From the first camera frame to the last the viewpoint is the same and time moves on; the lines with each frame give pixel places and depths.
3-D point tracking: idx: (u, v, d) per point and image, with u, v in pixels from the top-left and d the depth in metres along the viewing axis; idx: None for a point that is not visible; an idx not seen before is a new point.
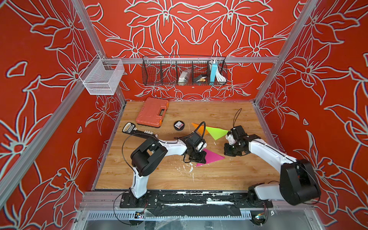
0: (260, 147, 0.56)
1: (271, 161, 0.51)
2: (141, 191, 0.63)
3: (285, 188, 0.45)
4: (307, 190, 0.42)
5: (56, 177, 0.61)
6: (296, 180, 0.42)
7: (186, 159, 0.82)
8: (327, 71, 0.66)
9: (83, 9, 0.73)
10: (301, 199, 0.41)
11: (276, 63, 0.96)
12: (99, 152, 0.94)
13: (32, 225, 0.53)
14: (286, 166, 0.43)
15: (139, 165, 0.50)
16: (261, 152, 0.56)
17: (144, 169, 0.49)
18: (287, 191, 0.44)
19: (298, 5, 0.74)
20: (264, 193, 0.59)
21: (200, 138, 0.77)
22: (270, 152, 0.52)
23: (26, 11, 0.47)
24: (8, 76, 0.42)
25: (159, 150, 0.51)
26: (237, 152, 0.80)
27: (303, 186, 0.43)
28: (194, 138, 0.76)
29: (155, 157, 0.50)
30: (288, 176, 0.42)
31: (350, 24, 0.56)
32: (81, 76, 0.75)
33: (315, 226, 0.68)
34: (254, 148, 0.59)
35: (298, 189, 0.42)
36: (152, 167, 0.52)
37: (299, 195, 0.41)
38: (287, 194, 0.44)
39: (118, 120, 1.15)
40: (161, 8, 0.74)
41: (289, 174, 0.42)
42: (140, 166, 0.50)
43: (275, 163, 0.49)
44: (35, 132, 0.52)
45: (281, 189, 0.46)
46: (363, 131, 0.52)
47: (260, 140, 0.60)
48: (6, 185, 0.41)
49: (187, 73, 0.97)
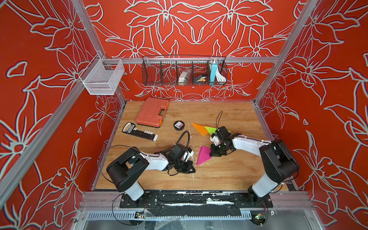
0: (242, 140, 0.62)
1: (252, 149, 0.57)
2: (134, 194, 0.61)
3: (269, 169, 0.48)
4: (287, 166, 0.47)
5: (56, 177, 0.61)
6: (275, 157, 0.47)
7: (169, 173, 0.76)
8: (327, 71, 0.66)
9: (83, 9, 0.73)
10: (283, 175, 0.45)
11: (276, 63, 0.96)
12: (99, 152, 0.94)
13: (32, 225, 0.53)
14: (262, 148, 0.49)
15: (115, 178, 0.45)
16: (242, 143, 0.62)
17: (120, 183, 0.44)
18: (270, 171, 0.48)
19: (298, 5, 0.74)
20: (261, 188, 0.60)
21: (181, 150, 0.73)
22: (251, 142, 0.57)
23: (26, 11, 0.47)
24: (8, 76, 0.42)
25: (140, 163, 0.47)
26: (224, 152, 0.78)
27: (282, 164, 0.47)
28: (176, 151, 0.72)
29: (134, 170, 0.46)
30: (268, 157, 0.47)
31: (350, 23, 0.56)
32: (81, 76, 0.75)
33: (315, 226, 0.68)
34: (237, 143, 0.65)
35: (279, 166, 0.47)
36: (130, 181, 0.47)
37: (281, 171, 0.45)
38: (271, 174, 0.49)
39: (118, 120, 1.15)
40: (160, 8, 0.74)
41: (268, 155, 0.47)
42: (116, 180, 0.45)
43: (256, 149, 0.54)
44: (34, 132, 0.52)
45: (266, 172, 0.50)
46: (363, 131, 0.53)
47: (241, 135, 0.66)
48: (6, 185, 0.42)
49: (187, 73, 0.97)
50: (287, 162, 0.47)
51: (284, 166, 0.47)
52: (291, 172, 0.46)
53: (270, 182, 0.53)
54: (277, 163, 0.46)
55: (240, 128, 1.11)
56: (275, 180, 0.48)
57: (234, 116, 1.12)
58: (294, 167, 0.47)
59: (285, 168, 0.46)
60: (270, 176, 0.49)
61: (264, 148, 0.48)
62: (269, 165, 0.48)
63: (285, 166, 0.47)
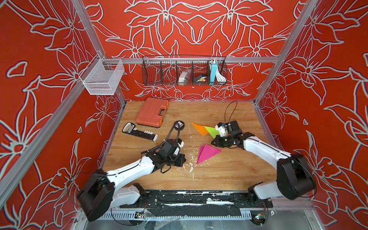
0: (255, 144, 0.57)
1: (265, 157, 0.53)
2: (131, 197, 0.60)
3: (283, 183, 0.45)
4: (304, 184, 0.43)
5: (56, 177, 0.61)
6: (293, 174, 0.43)
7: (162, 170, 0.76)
8: (327, 71, 0.66)
9: (83, 9, 0.73)
10: (299, 193, 0.42)
11: (276, 63, 0.96)
12: (99, 152, 0.94)
13: (32, 225, 0.53)
14: (281, 162, 0.44)
15: (86, 207, 0.42)
16: (256, 148, 0.57)
17: (91, 212, 0.40)
18: (284, 186, 0.45)
19: (298, 5, 0.74)
20: (263, 192, 0.59)
21: (171, 146, 0.65)
22: (265, 149, 0.53)
23: (26, 10, 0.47)
24: (8, 76, 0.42)
25: (104, 188, 0.41)
26: (228, 144, 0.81)
27: (300, 180, 0.44)
28: (166, 148, 0.64)
29: (100, 196, 0.41)
30: (286, 173, 0.43)
31: (350, 24, 0.56)
32: (81, 76, 0.75)
33: (315, 226, 0.68)
34: (249, 146, 0.60)
35: (295, 184, 0.42)
36: (103, 207, 0.43)
37: (297, 189, 0.42)
38: (284, 189, 0.45)
39: (118, 120, 1.15)
40: (160, 8, 0.74)
41: (286, 170, 0.43)
42: (87, 209, 0.41)
43: (270, 159, 0.51)
44: (34, 132, 0.52)
45: (280, 185, 0.47)
46: (363, 131, 0.52)
47: (255, 138, 0.60)
48: (6, 185, 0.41)
49: (187, 73, 0.97)
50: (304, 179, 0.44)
51: (301, 184, 0.43)
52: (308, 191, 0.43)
53: (276, 191, 0.52)
54: (294, 180, 0.42)
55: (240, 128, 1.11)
56: (287, 195, 0.45)
57: (234, 116, 1.12)
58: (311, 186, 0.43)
59: (302, 186, 0.43)
60: (283, 190, 0.46)
61: (283, 163, 0.44)
62: (284, 180, 0.44)
63: (302, 184, 0.43)
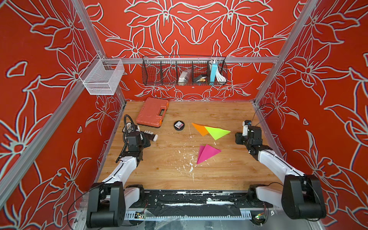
0: (270, 157, 0.55)
1: (277, 172, 0.51)
2: (135, 195, 0.62)
3: (288, 200, 0.43)
4: (311, 207, 0.40)
5: (56, 177, 0.61)
6: (299, 194, 0.41)
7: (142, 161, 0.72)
8: (327, 71, 0.66)
9: (83, 9, 0.73)
10: (301, 215, 0.40)
11: (276, 63, 0.96)
12: (99, 152, 0.94)
13: (32, 225, 0.53)
14: (289, 177, 0.43)
15: (106, 221, 0.40)
16: (269, 162, 0.55)
17: (116, 217, 0.40)
18: (288, 203, 0.43)
19: (298, 5, 0.74)
20: (264, 196, 0.59)
21: (136, 137, 0.69)
22: (278, 163, 0.51)
23: (26, 10, 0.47)
24: (8, 76, 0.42)
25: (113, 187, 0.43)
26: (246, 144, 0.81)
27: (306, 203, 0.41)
28: (132, 142, 0.67)
29: (116, 196, 0.42)
30: (292, 188, 0.41)
31: (350, 24, 0.56)
32: (81, 75, 0.71)
33: (315, 226, 0.68)
34: (263, 158, 0.59)
35: (299, 203, 0.40)
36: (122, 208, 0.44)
37: (300, 211, 0.40)
38: (288, 206, 0.43)
39: (118, 120, 1.16)
40: (161, 8, 0.74)
41: (293, 186, 0.41)
42: (109, 220, 0.40)
43: (281, 174, 0.48)
44: (34, 132, 0.52)
45: (284, 201, 0.45)
46: (363, 131, 0.52)
47: (271, 152, 0.59)
48: (6, 185, 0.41)
49: (187, 73, 0.97)
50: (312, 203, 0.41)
51: (305, 205, 0.41)
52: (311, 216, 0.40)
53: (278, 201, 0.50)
54: (300, 199, 0.41)
55: (240, 128, 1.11)
56: (289, 213, 0.43)
57: (234, 116, 1.12)
58: (319, 212, 0.40)
59: (307, 209, 0.40)
60: (286, 207, 0.44)
61: (291, 178, 0.43)
62: (289, 196, 0.42)
63: (308, 206, 0.41)
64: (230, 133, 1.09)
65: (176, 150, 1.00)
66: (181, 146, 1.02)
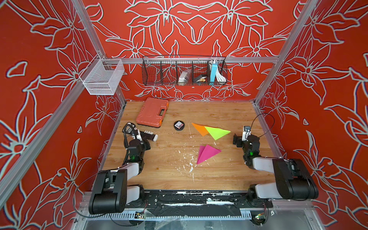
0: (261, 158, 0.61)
1: (270, 166, 0.55)
2: (135, 193, 0.62)
3: (280, 183, 0.46)
4: (300, 185, 0.43)
5: (56, 177, 0.61)
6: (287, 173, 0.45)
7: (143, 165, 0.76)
8: (327, 71, 0.66)
9: (83, 9, 0.73)
10: (293, 191, 0.42)
11: (276, 63, 0.96)
12: (99, 152, 0.94)
13: (32, 225, 0.53)
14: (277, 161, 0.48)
15: (109, 205, 0.41)
16: (261, 163, 0.61)
17: (117, 202, 0.42)
18: (281, 186, 0.45)
19: (298, 5, 0.74)
20: (264, 191, 0.59)
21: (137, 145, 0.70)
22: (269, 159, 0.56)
23: (26, 10, 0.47)
24: (8, 76, 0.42)
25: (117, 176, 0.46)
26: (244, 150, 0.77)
27: (295, 181, 0.44)
28: (133, 150, 0.68)
29: (119, 186, 0.44)
30: (280, 169, 0.46)
31: (350, 24, 0.56)
32: (81, 76, 0.75)
33: (315, 226, 0.68)
34: (257, 164, 0.64)
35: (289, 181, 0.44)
36: (123, 195, 0.45)
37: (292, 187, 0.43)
38: (282, 189, 0.45)
39: (118, 120, 1.16)
40: (160, 8, 0.74)
41: (280, 166, 0.47)
42: (111, 205, 0.41)
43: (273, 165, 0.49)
44: (34, 132, 0.52)
45: (278, 187, 0.47)
46: (363, 131, 0.52)
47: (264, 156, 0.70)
48: (6, 185, 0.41)
49: (187, 73, 0.97)
50: (301, 182, 0.44)
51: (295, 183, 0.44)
52: (301, 193, 0.42)
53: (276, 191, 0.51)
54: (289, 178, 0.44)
55: (240, 128, 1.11)
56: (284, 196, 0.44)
57: (234, 116, 1.12)
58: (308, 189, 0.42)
59: (297, 186, 0.43)
60: (281, 191, 0.46)
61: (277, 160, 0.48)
62: (281, 178, 0.46)
63: (297, 183, 0.43)
64: (230, 133, 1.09)
65: (176, 150, 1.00)
66: (182, 146, 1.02)
